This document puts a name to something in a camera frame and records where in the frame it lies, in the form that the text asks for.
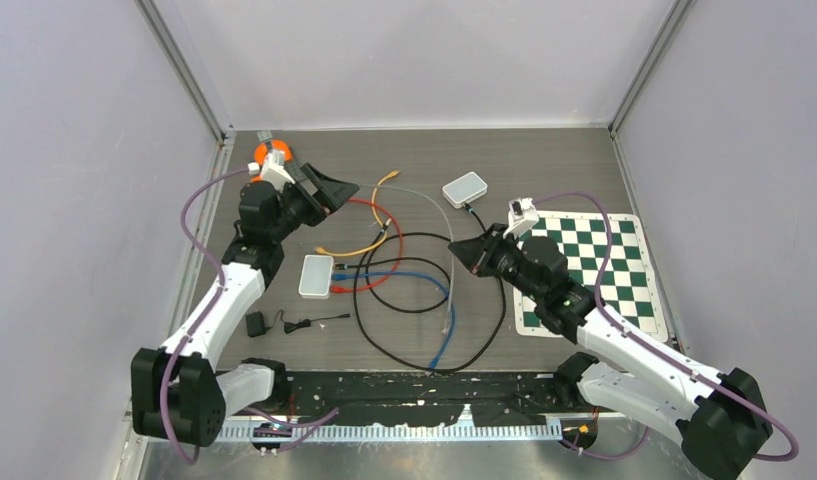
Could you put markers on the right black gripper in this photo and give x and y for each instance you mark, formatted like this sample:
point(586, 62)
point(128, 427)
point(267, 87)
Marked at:
point(477, 254)

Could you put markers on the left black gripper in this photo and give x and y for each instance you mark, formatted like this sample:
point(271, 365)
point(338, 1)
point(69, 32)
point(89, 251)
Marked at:
point(330, 194)

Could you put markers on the white network switch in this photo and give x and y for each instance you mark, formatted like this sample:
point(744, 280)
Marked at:
point(316, 277)
point(464, 189)

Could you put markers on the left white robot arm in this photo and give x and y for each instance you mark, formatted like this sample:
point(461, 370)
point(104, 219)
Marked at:
point(177, 393)

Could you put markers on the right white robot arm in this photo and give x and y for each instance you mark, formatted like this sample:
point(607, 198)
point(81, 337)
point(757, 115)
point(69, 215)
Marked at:
point(716, 418)

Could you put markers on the orange S-shaped block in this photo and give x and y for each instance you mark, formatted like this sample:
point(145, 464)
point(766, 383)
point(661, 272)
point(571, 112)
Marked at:
point(272, 144)

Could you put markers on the black power adapter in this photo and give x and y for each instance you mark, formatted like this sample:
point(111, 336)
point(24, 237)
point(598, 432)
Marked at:
point(257, 326)

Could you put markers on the green white chessboard mat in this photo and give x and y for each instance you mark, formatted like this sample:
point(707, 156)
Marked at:
point(629, 283)

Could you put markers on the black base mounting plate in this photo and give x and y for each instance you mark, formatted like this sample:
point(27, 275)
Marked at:
point(391, 398)

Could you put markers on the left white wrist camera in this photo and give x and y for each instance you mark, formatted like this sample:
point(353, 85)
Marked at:
point(269, 166)

